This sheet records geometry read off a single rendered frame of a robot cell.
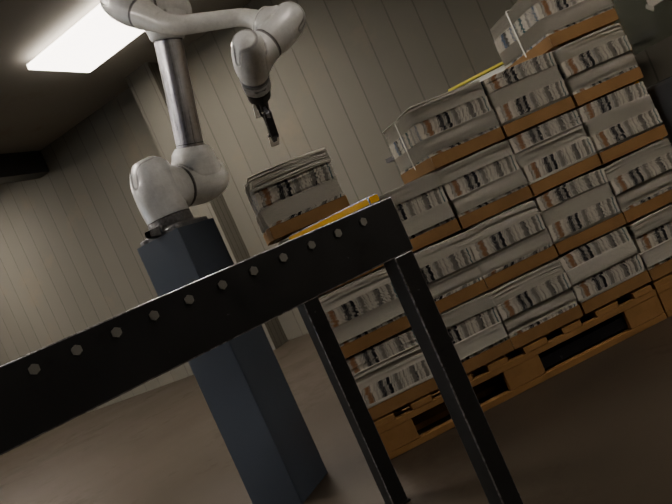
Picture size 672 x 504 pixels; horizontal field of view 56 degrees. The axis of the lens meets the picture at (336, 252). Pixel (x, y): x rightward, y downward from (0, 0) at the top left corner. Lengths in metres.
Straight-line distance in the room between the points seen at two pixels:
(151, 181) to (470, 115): 1.12
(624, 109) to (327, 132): 3.37
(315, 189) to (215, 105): 4.03
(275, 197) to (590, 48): 1.27
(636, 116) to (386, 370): 1.30
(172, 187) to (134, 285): 4.92
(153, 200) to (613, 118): 1.66
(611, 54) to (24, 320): 7.33
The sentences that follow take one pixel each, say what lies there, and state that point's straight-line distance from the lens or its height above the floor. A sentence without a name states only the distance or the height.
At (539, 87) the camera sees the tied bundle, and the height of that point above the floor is 0.95.
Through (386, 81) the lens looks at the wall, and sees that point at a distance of 5.31.
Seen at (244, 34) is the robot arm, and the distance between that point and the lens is 1.89.
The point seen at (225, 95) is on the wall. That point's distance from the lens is 6.03.
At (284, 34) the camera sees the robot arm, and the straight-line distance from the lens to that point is 1.96.
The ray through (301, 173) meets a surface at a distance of 2.13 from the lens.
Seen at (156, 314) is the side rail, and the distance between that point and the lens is 1.10.
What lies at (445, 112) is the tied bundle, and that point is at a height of 1.00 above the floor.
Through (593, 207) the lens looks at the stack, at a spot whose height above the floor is 0.48.
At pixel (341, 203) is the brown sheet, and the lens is 2.13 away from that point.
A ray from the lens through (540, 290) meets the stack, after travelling 2.33.
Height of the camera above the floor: 0.78
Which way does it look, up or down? 2 degrees down
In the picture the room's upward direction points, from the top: 24 degrees counter-clockwise
